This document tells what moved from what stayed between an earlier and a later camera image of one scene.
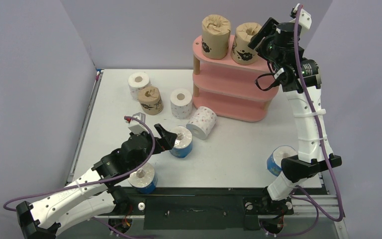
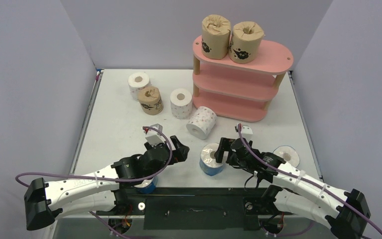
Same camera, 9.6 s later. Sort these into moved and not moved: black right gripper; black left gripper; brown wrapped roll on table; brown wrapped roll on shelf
Moved: black right gripper; black left gripper
Not moved: brown wrapped roll on table; brown wrapped roll on shelf
